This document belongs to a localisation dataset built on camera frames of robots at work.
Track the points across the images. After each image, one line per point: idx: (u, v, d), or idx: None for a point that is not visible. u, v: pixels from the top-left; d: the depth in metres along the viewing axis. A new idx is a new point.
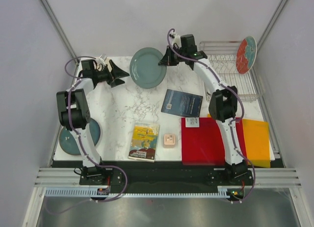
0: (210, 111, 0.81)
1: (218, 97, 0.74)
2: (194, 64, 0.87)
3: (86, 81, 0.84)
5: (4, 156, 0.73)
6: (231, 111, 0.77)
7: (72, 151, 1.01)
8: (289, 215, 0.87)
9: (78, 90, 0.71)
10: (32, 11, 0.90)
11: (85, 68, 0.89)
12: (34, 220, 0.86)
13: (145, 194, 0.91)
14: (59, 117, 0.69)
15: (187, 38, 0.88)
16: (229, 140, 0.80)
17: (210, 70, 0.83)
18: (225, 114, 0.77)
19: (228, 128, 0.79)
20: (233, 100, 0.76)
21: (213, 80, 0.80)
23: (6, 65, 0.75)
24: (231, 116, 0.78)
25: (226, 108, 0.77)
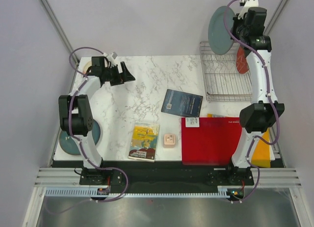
0: (241, 117, 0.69)
1: (256, 110, 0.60)
2: (249, 54, 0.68)
3: (92, 81, 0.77)
5: (4, 156, 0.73)
6: (263, 127, 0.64)
7: (72, 151, 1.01)
8: (289, 215, 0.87)
9: (82, 97, 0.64)
10: (32, 10, 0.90)
11: (94, 65, 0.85)
12: (34, 220, 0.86)
13: (145, 194, 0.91)
14: (59, 122, 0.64)
15: (257, 14, 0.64)
16: (245, 148, 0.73)
17: (265, 71, 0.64)
18: (256, 127, 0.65)
19: (250, 139, 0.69)
20: (271, 118, 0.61)
21: (262, 87, 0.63)
23: (6, 65, 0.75)
24: (260, 131, 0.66)
25: (261, 123, 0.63)
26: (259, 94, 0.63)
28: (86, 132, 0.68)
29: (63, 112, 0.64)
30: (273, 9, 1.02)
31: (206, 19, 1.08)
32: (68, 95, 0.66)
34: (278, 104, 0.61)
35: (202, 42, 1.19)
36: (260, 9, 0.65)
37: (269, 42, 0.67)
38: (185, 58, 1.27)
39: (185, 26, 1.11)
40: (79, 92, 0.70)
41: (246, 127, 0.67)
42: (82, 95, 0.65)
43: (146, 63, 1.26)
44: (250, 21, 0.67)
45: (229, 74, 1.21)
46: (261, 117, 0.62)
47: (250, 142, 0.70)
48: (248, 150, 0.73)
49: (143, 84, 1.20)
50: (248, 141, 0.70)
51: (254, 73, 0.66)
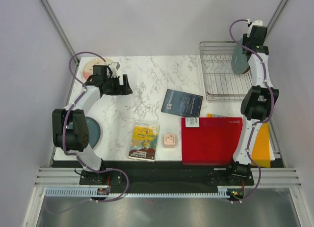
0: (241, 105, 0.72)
1: (253, 93, 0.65)
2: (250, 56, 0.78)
3: (90, 92, 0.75)
5: (4, 156, 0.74)
6: (262, 115, 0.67)
7: None
8: (289, 215, 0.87)
9: (78, 112, 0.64)
10: (32, 11, 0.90)
11: (95, 74, 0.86)
12: (34, 221, 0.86)
13: (145, 194, 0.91)
14: (53, 137, 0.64)
15: (258, 27, 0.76)
16: (244, 140, 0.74)
17: (263, 67, 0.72)
18: (254, 114, 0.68)
19: (250, 128, 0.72)
20: (269, 103, 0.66)
21: (259, 76, 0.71)
23: (6, 65, 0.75)
24: (259, 119, 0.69)
25: (259, 110, 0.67)
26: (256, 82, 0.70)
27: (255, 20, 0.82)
28: (81, 149, 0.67)
29: (57, 128, 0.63)
30: (273, 9, 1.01)
31: (206, 20, 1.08)
32: (64, 109, 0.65)
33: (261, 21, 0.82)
34: (274, 89, 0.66)
35: (202, 42, 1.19)
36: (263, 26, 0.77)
37: (267, 49, 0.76)
38: (185, 58, 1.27)
39: (185, 26, 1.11)
40: (75, 105, 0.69)
41: (246, 114, 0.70)
42: (78, 110, 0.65)
43: (146, 63, 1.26)
44: (252, 35, 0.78)
45: (229, 74, 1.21)
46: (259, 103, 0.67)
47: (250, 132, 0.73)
48: (248, 142, 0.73)
49: (143, 84, 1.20)
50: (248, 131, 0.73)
51: (253, 69, 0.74)
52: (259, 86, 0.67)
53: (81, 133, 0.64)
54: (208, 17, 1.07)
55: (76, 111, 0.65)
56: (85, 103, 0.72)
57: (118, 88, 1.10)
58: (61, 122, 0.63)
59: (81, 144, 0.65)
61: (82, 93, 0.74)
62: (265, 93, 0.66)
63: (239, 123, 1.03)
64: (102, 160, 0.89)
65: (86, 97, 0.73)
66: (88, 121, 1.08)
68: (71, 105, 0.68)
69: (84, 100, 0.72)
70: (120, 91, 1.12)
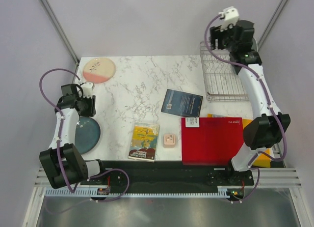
0: (247, 133, 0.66)
1: (262, 125, 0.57)
2: (241, 68, 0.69)
3: (69, 117, 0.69)
5: (4, 156, 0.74)
6: (270, 143, 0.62)
7: None
8: (289, 215, 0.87)
9: (67, 149, 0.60)
10: (32, 10, 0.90)
11: (65, 94, 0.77)
12: (34, 220, 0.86)
13: (145, 194, 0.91)
14: (49, 180, 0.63)
15: (245, 30, 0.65)
16: (246, 158, 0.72)
17: (261, 86, 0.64)
18: (262, 143, 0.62)
19: (253, 154, 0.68)
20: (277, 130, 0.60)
21: (262, 99, 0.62)
23: (5, 65, 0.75)
24: (266, 146, 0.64)
25: (268, 138, 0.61)
26: (260, 108, 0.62)
27: (228, 11, 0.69)
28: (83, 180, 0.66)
29: (49, 171, 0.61)
30: (273, 8, 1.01)
31: (206, 19, 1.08)
32: (50, 150, 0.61)
33: (234, 9, 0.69)
34: (282, 115, 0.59)
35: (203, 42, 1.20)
36: (248, 24, 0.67)
37: (258, 57, 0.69)
38: (185, 58, 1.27)
39: (185, 26, 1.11)
40: (61, 140, 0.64)
41: (251, 144, 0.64)
42: (67, 146, 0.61)
43: (146, 63, 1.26)
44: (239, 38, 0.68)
45: (229, 74, 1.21)
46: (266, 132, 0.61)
47: (253, 156, 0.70)
48: (250, 161, 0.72)
49: (143, 84, 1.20)
50: (251, 155, 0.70)
51: (250, 88, 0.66)
52: (266, 115, 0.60)
53: (79, 168, 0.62)
54: (207, 17, 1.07)
55: (65, 148, 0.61)
56: (70, 131, 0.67)
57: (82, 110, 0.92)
58: (51, 165, 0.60)
59: (83, 177, 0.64)
61: (61, 124, 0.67)
62: (273, 119, 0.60)
63: (239, 123, 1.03)
64: (101, 163, 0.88)
65: (67, 124, 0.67)
66: (87, 122, 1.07)
68: (57, 142, 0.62)
69: (68, 128, 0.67)
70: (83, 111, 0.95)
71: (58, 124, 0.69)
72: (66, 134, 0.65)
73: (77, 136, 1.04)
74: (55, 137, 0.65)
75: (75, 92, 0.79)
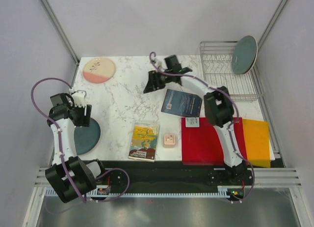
0: (210, 120, 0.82)
1: (209, 99, 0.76)
2: (182, 79, 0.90)
3: (66, 128, 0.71)
5: (4, 155, 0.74)
6: (228, 114, 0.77)
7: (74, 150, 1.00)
8: (289, 215, 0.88)
9: (74, 162, 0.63)
10: (31, 10, 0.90)
11: (56, 104, 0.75)
12: (34, 220, 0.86)
13: (145, 194, 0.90)
14: (59, 195, 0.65)
15: (170, 58, 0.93)
16: (228, 142, 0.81)
17: (197, 80, 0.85)
18: (223, 117, 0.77)
19: (226, 132, 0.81)
20: (226, 101, 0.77)
21: (201, 86, 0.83)
23: (5, 65, 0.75)
24: (229, 120, 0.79)
25: (224, 112, 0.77)
26: (203, 91, 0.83)
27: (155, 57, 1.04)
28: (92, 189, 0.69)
29: (58, 186, 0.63)
30: (273, 9, 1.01)
31: (206, 19, 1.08)
32: (56, 166, 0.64)
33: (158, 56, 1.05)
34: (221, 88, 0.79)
35: (202, 42, 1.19)
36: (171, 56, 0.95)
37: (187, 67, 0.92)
38: (185, 58, 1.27)
39: (185, 26, 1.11)
40: (65, 155, 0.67)
41: (217, 123, 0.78)
42: (73, 160, 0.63)
43: (146, 63, 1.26)
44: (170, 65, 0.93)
45: (229, 74, 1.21)
46: (221, 108, 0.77)
47: (229, 134, 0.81)
48: (233, 143, 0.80)
49: (143, 84, 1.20)
50: (227, 135, 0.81)
51: (194, 86, 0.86)
52: (210, 93, 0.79)
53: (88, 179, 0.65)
54: (207, 17, 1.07)
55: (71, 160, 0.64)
56: (70, 141, 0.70)
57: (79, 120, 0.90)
58: (59, 180, 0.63)
59: (93, 186, 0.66)
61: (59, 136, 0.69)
62: (217, 95, 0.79)
63: (239, 123, 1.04)
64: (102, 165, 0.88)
65: (66, 136, 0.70)
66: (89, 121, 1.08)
68: (61, 158, 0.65)
69: (67, 140, 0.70)
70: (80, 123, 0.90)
71: (55, 136, 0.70)
72: (67, 147, 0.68)
73: (78, 136, 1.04)
74: (57, 153, 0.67)
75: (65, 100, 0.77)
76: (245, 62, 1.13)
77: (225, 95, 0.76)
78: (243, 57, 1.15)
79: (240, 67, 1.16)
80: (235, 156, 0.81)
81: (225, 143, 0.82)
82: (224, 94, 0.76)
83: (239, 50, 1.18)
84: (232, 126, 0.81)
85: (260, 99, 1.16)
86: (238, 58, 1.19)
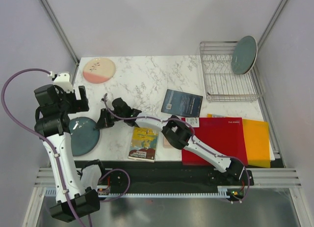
0: (178, 148, 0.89)
1: (165, 131, 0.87)
2: (136, 122, 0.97)
3: (64, 151, 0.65)
5: (4, 155, 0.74)
6: (188, 132, 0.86)
7: (75, 151, 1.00)
8: (289, 215, 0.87)
9: (81, 203, 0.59)
10: (31, 10, 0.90)
11: (44, 104, 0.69)
12: (34, 221, 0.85)
13: (145, 194, 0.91)
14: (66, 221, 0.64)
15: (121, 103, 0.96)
16: (204, 154, 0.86)
17: (149, 119, 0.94)
18: (184, 138, 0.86)
19: (196, 146, 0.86)
20: (180, 125, 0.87)
21: (156, 123, 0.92)
23: (5, 65, 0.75)
24: (192, 136, 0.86)
25: (182, 134, 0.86)
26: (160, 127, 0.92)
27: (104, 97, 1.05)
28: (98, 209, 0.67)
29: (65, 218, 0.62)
30: (273, 8, 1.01)
31: (206, 20, 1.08)
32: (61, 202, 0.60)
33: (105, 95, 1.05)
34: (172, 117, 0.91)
35: (202, 42, 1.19)
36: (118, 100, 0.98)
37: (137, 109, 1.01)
38: (185, 58, 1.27)
39: (185, 26, 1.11)
40: (68, 191, 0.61)
41: (183, 145, 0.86)
42: (80, 200, 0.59)
43: (146, 63, 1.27)
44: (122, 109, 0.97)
45: (229, 74, 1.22)
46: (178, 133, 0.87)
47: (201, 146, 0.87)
48: (209, 151, 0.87)
49: (143, 84, 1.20)
50: (199, 147, 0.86)
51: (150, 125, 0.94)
52: (165, 125, 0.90)
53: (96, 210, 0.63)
54: (206, 17, 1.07)
55: (78, 197, 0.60)
56: (70, 165, 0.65)
57: (75, 103, 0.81)
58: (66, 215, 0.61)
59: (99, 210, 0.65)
61: (59, 165, 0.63)
62: (171, 124, 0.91)
63: (239, 123, 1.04)
64: (103, 166, 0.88)
65: (66, 163, 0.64)
66: (86, 122, 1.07)
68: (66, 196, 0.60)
69: (68, 166, 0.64)
70: (78, 106, 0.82)
71: (54, 162, 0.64)
72: (70, 180, 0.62)
73: (76, 136, 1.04)
74: (60, 187, 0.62)
75: (55, 97, 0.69)
76: (245, 62, 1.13)
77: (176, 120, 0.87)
78: (243, 58, 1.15)
79: (240, 68, 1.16)
80: (220, 159, 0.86)
81: (205, 156, 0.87)
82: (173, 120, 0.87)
83: (239, 51, 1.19)
84: (196, 138, 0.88)
85: (260, 99, 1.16)
86: (238, 58, 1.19)
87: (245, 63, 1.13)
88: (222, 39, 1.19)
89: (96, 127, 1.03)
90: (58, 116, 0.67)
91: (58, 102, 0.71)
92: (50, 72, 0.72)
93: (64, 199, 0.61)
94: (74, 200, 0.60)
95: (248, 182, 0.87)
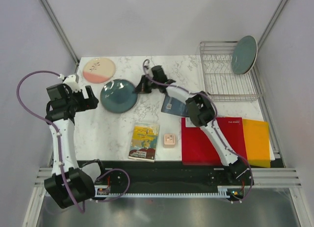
0: (194, 123, 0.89)
1: (189, 103, 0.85)
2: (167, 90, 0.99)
3: (65, 133, 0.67)
5: (4, 155, 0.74)
6: (210, 114, 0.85)
7: (115, 108, 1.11)
8: (289, 215, 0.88)
9: (72, 174, 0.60)
10: (32, 10, 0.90)
11: (54, 99, 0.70)
12: (34, 221, 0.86)
13: (145, 194, 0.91)
14: (58, 203, 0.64)
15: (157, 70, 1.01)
16: (218, 141, 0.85)
17: (179, 89, 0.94)
18: (205, 117, 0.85)
19: (213, 131, 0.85)
20: (206, 103, 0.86)
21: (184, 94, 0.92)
23: (5, 66, 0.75)
24: (212, 119, 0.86)
25: (205, 112, 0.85)
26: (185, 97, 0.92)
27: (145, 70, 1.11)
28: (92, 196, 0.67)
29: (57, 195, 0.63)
30: (273, 8, 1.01)
31: (206, 20, 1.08)
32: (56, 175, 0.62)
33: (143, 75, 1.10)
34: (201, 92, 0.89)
35: (202, 42, 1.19)
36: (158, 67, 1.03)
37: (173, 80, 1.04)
38: (185, 58, 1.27)
39: (185, 25, 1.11)
40: (64, 164, 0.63)
41: (200, 123, 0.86)
42: (72, 173, 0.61)
43: None
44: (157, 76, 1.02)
45: (229, 74, 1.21)
46: (202, 110, 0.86)
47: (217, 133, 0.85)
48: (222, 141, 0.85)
49: None
50: (215, 133, 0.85)
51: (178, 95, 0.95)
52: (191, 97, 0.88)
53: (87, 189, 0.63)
54: (207, 17, 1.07)
55: (71, 171, 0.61)
56: (69, 148, 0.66)
57: (84, 102, 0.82)
58: (58, 190, 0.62)
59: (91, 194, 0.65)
61: (58, 141, 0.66)
62: (198, 99, 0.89)
63: (239, 123, 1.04)
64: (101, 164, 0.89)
65: (66, 141, 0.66)
66: (126, 85, 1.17)
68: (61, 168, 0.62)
69: (66, 147, 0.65)
70: (87, 105, 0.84)
71: (55, 140, 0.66)
72: (67, 156, 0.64)
73: (115, 95, 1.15)
74: (57, 161, 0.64)
75: (64, 94, 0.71)
76: (246, 62, 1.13)
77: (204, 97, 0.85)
78: (244, 58, 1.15)
79: (240, 68, 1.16)
80: (228, 153, 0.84)
81: (217, 143, 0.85)
82: (203, 96, 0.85)
83: (238, 50, 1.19)
84: (216, 124, 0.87)
85: (260, 99, 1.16)
86: (238, 58, 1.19)
87: (245, 63, 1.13)
88: (222, 39, 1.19)
89: (135, 92, 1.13)
90: (65, 110, 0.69)
91: (67, 98, 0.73)
92: (59, 74, 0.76)
93: (58, 172, 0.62)
94: (67, 174, 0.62)
95: (251, 182, 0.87)
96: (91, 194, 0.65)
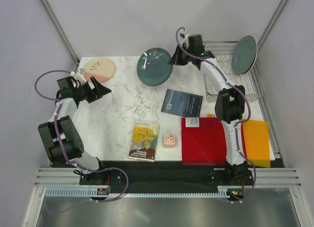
0: (217, 114, 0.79)
1: (223, 97, 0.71)
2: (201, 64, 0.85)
3: (67, 102, 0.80)
5: (4, 156, 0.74)
6: (238, 113, 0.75)
7: (150, 82, 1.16)
8: (289, 215, 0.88)
9: (63, 118, 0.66)
10: (32, 10, 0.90)
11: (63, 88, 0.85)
12: (34, 221, 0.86)
13: (145, 194, 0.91)
14: (47, 154, 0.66)
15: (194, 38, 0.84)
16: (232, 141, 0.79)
17: (216, 70, 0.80)
18: (231, 116, 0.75)
19: (233, 129, 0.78)
20: (240, 100, 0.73)
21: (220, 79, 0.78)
23: (5, 66, 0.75)
24: (237, 118, 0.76)
25: (235, 110, 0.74)
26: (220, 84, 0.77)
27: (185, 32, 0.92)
28: (80, 154, 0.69)
29: (48, 144, 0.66)
30: (273, 8, 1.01)
31: (206, 20, 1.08)
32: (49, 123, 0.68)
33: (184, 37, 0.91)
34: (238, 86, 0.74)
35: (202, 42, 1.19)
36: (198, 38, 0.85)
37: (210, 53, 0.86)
38: None
39: (185, 25, 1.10)
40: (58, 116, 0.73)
41: (224, 119, 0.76)
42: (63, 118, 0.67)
43: None
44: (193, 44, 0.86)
45: (229, 74, 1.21)
46: (232, 107, 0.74)
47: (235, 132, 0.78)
48: (236, 142, 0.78)
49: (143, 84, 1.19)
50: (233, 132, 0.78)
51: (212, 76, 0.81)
52: (225, 89, 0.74)
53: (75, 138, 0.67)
54: (207, 17, 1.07)
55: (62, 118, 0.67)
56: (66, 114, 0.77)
57: (93, 92, 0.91)
58: (48, 136, 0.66)
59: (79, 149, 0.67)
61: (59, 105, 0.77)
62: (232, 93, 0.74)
63: None
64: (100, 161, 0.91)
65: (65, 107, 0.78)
66: (163, 54, 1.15)
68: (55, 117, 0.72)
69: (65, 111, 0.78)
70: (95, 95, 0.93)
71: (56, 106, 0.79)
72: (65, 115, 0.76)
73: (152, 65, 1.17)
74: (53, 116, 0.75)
75: (71, 84, 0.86)
76: (245, 62, 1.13)
77: (242, 95, 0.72)
78: (244, 58, 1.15)
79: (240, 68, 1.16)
80: (237, 155, 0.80)
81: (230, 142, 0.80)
82: (240, 93, 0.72)
83: (238, 50, 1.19)
84: (239, 124, 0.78)
85: (260, 99, 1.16)
86: (238, 58, 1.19)
87: (246, 63, 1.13)
88: (222, 39, 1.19)
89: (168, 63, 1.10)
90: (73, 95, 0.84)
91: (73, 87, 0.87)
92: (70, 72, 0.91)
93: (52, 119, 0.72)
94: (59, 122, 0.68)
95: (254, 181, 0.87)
96: (81, 149, 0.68)
